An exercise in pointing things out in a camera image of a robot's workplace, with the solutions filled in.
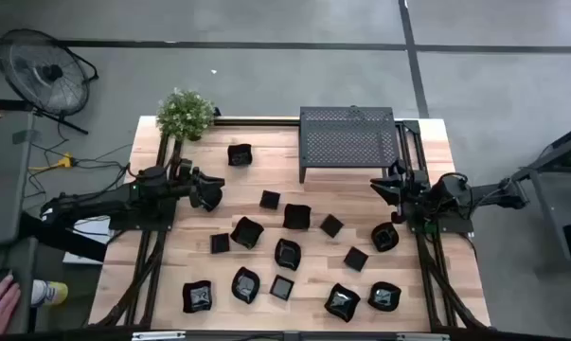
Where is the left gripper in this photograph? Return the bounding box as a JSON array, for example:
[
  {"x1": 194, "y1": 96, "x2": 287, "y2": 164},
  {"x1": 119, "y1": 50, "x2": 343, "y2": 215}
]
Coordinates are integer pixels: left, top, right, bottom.
[{"x1": 187, "y1": 165, "x2": 226, "y2": 213}]

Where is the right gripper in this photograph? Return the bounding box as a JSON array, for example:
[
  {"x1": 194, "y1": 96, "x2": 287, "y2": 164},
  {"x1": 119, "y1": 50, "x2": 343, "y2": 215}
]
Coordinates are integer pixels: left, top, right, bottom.
[{"x1": 369, "y1": 170, "x2": 433, "y2": 225}]

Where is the rounded wavy black plate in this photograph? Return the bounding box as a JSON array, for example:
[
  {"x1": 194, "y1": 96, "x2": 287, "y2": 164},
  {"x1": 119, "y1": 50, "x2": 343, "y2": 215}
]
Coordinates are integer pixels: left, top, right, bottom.
[
  {"x1": 274, "y1": 238, "x2": 303, "y2": 272},
  {"x1": 370, "y1": 221, "x2": 401, "y2": 253},
  {"x1": 366, "y1": 280, "x2": 402, "y2": 313},
  {"x1": 230, "y1": 265, "x2": 261, "y2": 305}
]

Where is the wavy square black plate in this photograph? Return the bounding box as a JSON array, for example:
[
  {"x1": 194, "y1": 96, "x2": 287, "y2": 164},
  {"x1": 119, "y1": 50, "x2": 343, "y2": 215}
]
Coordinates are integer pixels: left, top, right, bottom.
[
  {"x1": 282, "y1": 203, "x2": 312, "y2": 231},
  {"x1": 229, "y1": 216, "x2": 265, "y2": 250},
  {"x1": 323, "y1": 282, "x2": 362, "y2": 324},
  {"x1": 181, "y1": 279, "x2": 214, "y2": 314},
  {"x1": 226, "y1": 143, "x2": 254, "y2": 168}
]

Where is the small square black plate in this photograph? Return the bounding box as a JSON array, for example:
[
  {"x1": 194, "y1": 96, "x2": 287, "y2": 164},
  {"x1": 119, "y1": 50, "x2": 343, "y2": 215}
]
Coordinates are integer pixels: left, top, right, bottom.
[
  {"x1": 318, "y1": 213, "x2": 346, "y2": 239},
  {"x1": 209, "y1": 232, "x2": 231, "y2": 255},
  {"x1": 268, "y1": 274, "x2": 296, "y2": 302},
  {"x1": 259, "y1": 189, "x2": 282, "y2": 211},
  {"x1": 343, "y1": 245, "x2": 369, "y2": 273}
]

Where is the black perforated metal shelf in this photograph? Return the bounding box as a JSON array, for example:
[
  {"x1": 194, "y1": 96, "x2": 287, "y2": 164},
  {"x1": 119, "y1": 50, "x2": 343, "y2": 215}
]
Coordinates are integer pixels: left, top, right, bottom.
[{"x1": 297, "y1": 105, "x2": 402, "y2": 185}]

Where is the green potted plant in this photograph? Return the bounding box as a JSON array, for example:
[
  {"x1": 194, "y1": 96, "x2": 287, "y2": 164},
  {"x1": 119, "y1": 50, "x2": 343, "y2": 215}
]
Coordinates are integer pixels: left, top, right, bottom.
[{"x1": 155, "y1": 87, "x2": 216, "y2": 142}]

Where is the yellow power plug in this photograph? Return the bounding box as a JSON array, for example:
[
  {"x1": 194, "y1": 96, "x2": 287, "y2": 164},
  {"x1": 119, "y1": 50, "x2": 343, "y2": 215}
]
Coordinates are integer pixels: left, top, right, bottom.
[{"x1": 27, "y1": 152, "x2": 74, "y2": 172}]

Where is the black desk bar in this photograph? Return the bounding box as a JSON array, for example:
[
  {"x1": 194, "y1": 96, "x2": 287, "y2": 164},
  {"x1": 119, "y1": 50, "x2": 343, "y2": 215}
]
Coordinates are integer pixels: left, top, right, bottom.
[{"x1": 18, "y1": 211, "x2": 109, "y2": 264}]

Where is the grey equipment stand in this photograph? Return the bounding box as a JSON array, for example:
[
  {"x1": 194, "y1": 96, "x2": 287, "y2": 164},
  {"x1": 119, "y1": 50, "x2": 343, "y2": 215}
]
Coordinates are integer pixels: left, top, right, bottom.
[{"x1": 505, "y1": 120, "x2": 571, "y2": 278}]

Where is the yellow and white can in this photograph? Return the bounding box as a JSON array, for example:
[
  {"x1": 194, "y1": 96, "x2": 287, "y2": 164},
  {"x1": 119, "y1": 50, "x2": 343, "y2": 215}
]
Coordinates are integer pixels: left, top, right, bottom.
[{"x1": 30, "y1": 278, "x2": 69, "y2": 308}]

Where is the grey side desk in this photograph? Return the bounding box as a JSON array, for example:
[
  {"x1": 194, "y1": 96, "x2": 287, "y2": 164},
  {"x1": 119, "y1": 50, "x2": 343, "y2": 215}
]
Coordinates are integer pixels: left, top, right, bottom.
[{"x1": 0, "y1": 109, "x2": 40, "y2": 335}]

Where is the black floor fan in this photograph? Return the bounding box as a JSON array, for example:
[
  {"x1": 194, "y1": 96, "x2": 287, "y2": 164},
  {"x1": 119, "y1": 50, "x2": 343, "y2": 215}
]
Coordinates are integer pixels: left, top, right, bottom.
[{"x1": 0, "y1": 27, "x2": 99, "y2": 136}]

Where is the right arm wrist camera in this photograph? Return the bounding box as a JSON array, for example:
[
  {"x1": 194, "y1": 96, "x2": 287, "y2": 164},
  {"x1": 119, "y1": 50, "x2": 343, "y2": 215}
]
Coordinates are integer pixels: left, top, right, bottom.
[{"x1": 388, "y1": 158, "x2": 408, "y2": 179}]

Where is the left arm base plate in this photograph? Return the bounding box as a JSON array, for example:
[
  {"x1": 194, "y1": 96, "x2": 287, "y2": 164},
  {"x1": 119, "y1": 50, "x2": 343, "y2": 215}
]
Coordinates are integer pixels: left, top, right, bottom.
[{"x1": 108, "y1": 196, "x2": 177, "y2": 232}]

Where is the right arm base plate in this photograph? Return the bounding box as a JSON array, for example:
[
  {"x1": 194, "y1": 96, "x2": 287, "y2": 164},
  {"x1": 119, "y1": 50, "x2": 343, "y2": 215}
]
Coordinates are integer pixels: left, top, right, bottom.
[{"x1": 405, "y1": 196, "x2": 474, "y2": 234}]

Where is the black aluminium table frame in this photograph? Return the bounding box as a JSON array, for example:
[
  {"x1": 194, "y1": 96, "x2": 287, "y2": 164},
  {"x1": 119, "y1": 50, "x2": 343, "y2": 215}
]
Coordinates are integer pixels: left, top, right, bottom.
[{"x1": 88, "y1": 116, "x2": 492, "y2": 332}]

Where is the silver metal bracket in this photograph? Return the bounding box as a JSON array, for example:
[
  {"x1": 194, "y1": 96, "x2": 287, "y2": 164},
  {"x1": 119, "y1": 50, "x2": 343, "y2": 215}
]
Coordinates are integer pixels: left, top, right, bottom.
[
  {"x1": 396, "y1": 332, "x2": 452, "y2": 341},
  {"x1": 131, "y1": 330, "x2": 187, "y2": 341}
]

